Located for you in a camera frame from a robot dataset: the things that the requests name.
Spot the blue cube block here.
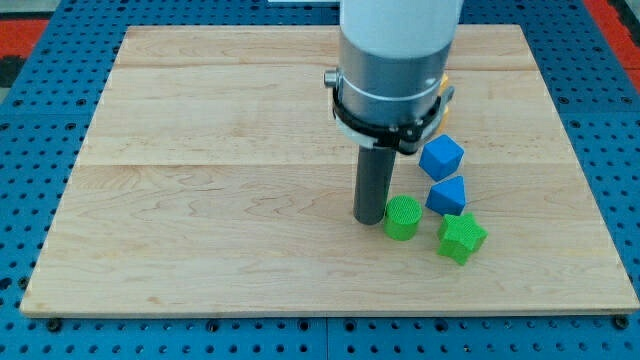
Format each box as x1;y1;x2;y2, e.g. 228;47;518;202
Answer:
418;134;464;181

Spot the blue pentagon block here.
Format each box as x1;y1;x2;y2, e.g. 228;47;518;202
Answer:
426;176;467;215

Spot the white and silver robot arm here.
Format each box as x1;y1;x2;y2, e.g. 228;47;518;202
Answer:
335;0;463;127

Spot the light wooden board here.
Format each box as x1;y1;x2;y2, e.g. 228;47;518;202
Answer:
20;25;639;318

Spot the green cylinder block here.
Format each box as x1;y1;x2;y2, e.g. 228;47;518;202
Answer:
383;195;423;241

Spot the green star block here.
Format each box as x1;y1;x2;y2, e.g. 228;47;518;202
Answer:
437;213;489;266

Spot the yellow block behind arm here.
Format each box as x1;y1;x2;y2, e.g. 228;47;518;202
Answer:
435;73;449;135

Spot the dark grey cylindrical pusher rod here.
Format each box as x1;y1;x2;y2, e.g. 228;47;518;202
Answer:
353;147;396;225

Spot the black clamp ring with bracket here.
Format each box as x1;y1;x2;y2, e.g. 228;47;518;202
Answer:
331;85;456;156

